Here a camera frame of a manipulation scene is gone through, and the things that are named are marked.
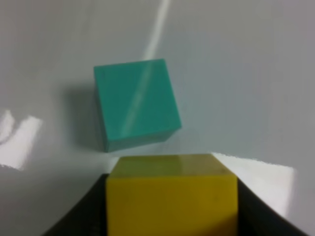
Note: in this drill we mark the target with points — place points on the yellow cube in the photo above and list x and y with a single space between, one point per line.
171 195

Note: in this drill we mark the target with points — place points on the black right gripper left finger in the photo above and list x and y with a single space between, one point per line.
87 217

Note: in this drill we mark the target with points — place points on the green cube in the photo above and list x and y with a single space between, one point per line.
136 104

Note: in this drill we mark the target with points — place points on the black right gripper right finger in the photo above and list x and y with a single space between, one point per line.
256 218

